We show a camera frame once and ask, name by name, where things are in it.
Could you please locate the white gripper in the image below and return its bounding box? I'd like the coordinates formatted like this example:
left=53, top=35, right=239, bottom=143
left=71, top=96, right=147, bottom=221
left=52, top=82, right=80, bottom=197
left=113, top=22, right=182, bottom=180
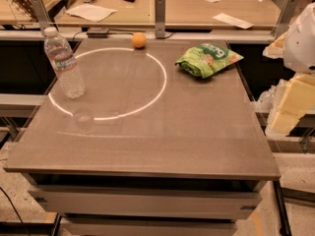
left=263, top=3, right=315, bottom=135

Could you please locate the clear plastic water bottle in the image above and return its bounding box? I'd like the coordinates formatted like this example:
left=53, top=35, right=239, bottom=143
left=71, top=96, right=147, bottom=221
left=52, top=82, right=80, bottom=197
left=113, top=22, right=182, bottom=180
left=44, top=27, right=86, bottom=98

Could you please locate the clear sanitizer bottle left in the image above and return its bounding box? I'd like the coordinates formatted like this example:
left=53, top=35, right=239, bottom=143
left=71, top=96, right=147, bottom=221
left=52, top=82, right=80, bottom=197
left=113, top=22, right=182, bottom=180
left=256, top=86, right=276, bottom=111

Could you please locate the green rice chip bag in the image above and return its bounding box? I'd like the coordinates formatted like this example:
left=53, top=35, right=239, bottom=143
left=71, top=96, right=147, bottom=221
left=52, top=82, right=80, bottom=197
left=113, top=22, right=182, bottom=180
left=175, top=43, right=242, bottom=79

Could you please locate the white paper slip right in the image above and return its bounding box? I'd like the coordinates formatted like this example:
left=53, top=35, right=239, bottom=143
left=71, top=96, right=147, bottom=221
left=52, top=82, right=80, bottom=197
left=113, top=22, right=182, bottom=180
left=214, top=13, right=253, bottom=30

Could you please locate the orange ball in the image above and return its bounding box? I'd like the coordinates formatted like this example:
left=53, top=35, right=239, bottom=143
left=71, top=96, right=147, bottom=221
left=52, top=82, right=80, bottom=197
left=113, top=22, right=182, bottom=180
left=132, top=32, right=147, bottom=48

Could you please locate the black power adapter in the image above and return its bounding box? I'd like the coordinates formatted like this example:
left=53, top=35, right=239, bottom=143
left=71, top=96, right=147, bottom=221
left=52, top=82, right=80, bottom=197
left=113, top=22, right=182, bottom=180
left=87, top=29, right=109, bottom=38

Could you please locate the white paper sheet left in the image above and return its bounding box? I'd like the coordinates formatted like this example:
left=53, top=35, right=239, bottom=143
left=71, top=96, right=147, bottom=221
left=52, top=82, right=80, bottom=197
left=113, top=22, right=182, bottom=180
left=67, top=4, right=115, bottom=22

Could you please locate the white table drawer unit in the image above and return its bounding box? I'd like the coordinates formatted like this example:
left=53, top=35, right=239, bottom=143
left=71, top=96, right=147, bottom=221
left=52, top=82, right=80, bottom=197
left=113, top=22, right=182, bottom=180
left=29, top=185, right=262, bottom=236

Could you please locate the grey metal bracket right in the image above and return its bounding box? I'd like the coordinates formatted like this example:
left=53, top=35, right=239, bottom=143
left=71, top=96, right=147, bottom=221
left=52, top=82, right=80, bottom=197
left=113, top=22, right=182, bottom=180
left=271, top=0, right=299, bottom=38

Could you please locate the grey metal bracket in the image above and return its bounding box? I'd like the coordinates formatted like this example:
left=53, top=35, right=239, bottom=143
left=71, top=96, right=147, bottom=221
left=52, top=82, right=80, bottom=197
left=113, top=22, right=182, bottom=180
left=30, top=0, right=51, bottom=34
left=155, top=0, right=165, bottom=39
left=271, top=0, right=299, bottom=38

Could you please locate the grey metal bracket middle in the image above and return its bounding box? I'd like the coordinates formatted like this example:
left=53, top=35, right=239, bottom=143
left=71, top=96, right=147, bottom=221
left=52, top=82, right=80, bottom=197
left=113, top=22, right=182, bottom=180
left=155, top=0, right=165, bottom=39

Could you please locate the grey metal bracket left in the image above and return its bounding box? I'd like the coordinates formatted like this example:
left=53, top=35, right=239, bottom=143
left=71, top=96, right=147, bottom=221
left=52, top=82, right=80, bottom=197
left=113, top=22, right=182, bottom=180
left=30, top=0, right=51, bottom=34

